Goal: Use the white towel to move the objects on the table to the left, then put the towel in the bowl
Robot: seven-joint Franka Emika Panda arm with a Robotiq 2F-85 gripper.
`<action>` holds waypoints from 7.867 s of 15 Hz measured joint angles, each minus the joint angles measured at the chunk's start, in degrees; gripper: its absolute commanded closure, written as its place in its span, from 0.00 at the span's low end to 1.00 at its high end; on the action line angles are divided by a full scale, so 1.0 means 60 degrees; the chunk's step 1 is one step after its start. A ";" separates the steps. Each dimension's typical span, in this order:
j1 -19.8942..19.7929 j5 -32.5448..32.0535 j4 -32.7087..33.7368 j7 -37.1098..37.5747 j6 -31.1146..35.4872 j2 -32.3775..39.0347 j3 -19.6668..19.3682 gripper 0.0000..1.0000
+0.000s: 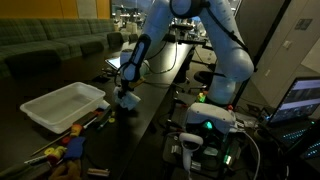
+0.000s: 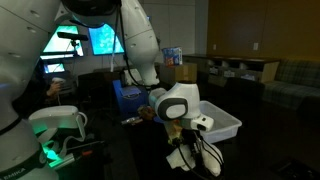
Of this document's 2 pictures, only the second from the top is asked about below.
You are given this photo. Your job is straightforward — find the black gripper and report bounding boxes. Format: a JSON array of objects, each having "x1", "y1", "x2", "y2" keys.
[{"x1": 174, "y1": 127, "x2": 203, "y2": 158}]

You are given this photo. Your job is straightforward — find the white terry towel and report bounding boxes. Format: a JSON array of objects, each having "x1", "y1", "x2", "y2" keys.
[{"x1": 165, "y1": 143, "x2": 224, "y2": 178}]

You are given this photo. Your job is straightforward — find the white plastic bin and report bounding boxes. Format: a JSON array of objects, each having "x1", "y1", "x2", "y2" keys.
[{"x1": 198, "y1": 100, "x2": 243, "y2": 145}]

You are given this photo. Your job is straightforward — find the brown plush toy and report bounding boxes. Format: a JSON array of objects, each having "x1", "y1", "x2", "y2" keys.
[{"x1": 137, "y1": 105, "x2": 157, "y2": 122}]

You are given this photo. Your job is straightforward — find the silver marker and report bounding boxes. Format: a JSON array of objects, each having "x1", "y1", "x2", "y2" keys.
[{"x1": 121, "y1": 116, "x2": 144, "y2": 126}]

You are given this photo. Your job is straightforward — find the operator hand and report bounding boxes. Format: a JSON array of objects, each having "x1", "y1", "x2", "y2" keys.
[{"x1": 47, "y1": 81, "x2": 63, "y2": 98}]

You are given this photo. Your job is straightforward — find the blue storage box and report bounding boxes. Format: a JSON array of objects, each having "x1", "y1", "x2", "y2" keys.
[{"x1": 112, "y1": 79, "x2": 151, "y2": 118}]

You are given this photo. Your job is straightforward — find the cardboard box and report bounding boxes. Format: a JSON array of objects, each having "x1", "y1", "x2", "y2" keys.
[{"x1": 159, "y1": 62, "x2": 198, "y2": 86}]

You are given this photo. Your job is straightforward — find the wooden shelf unit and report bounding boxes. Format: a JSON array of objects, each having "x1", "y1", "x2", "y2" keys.
[{"x1": 183, "y1": 54, "x2": 280, "y2": 88}]

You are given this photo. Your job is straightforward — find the blue white package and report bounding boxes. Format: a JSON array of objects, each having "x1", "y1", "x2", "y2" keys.
[{"x1": 162, "y1": 46, "x2": 184, "y2": 67}]

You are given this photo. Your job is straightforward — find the white box device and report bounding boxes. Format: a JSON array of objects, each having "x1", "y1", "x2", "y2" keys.
[{"x1": 123, "y1": 68, "x2": 143, "y2": 84}]

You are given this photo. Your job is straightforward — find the orange tipped tool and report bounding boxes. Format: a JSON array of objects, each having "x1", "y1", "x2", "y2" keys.
[{"x1": 53, "y1": 149, "x2": 94, "y2": 171}]

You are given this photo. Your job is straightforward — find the plaid sofa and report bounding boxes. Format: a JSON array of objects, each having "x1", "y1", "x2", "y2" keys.
[{"x1": 263, "y1": 59, "x2": 320, "y2": 111}]

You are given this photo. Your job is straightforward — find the small desk monitor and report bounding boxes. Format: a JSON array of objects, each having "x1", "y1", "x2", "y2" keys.
[{"x1": 43, "y1": 63, "x2": 66, "y2": 74}]

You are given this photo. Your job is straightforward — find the operator in dark clothes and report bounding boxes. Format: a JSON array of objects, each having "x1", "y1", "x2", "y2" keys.
[{"x1": 13, "y1": 59, "x2": 64, "y2": 114}]

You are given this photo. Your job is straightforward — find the black camera on tripod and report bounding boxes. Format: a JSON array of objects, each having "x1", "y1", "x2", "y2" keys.
[{"x1": 56, "y1": 31, "x2": 89, "y2": 59}]

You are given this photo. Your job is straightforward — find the wide wall monitor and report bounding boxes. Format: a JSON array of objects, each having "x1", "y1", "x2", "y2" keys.
[{"x1": 41, "y1": 25, "x2": 84, "y2": 57}]

